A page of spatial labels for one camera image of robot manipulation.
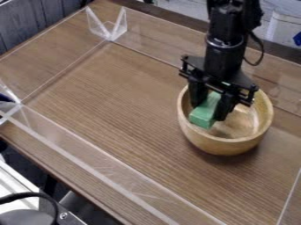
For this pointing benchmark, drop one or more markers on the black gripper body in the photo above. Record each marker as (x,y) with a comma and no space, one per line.
(218,69)

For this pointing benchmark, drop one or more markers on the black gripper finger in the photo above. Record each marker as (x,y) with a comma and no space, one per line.
(198,93)
(224,106)

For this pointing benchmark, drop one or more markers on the green rectangular block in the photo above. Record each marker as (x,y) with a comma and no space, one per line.
(202,114)

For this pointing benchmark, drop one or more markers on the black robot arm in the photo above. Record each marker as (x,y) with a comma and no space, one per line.
(233,19)

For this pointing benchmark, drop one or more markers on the brown wooden bowl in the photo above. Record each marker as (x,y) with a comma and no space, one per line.
(233,136)

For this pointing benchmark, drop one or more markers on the white container in background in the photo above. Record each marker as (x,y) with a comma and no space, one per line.
(283,26)

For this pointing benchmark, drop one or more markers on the blue object at right edge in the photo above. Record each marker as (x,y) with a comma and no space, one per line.
(297,39)

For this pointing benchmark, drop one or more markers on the clear acrylic front barrier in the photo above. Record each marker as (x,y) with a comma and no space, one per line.
(127,166)

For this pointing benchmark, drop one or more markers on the clear acrylic corner bracket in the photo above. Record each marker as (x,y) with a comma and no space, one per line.
(107,30)

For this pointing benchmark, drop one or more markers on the grey metal bracket with screw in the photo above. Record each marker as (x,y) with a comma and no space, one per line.
(25,214)

